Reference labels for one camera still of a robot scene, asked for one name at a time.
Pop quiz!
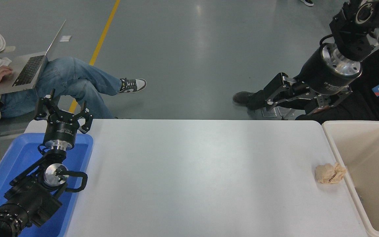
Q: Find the seated person with laptop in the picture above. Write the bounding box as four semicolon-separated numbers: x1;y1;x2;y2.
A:
0;24;147;119

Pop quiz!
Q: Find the large pale bin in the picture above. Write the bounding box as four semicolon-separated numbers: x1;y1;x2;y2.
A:
322;120;379;237

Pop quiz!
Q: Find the grey chair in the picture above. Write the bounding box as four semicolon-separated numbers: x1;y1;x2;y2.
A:
0;110;40;168

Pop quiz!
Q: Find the silver laptop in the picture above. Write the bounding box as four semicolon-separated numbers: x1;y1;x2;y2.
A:
0;20;67;96

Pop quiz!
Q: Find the tan paper ball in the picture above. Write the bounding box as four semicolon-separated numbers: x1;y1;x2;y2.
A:
315;162;347;185

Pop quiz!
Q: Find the blue plastic tray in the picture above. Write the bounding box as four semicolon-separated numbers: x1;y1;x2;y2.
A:
0;133;94;237

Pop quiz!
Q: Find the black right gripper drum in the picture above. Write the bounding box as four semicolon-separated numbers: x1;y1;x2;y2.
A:
293;49;358;97

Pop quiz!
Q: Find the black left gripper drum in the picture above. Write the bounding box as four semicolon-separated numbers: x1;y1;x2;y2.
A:
44;111;80;144

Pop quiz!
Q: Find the seated person in black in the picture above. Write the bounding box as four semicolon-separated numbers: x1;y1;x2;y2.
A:
232;49;379;125

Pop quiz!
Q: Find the metal floor plate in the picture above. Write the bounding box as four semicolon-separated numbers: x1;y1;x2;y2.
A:
261;106;297;120

